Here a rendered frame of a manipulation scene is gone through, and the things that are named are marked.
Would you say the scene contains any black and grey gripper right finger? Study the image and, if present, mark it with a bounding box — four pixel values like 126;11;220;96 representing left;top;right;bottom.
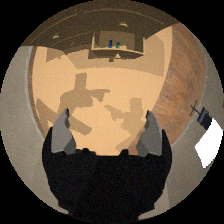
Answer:
136;110;172;190

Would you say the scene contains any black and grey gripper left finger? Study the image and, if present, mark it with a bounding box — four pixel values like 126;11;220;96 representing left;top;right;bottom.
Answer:
42;108;77;187

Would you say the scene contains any tan wooden chest of drawers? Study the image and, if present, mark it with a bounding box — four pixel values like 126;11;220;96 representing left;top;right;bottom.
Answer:
21;4;180;51

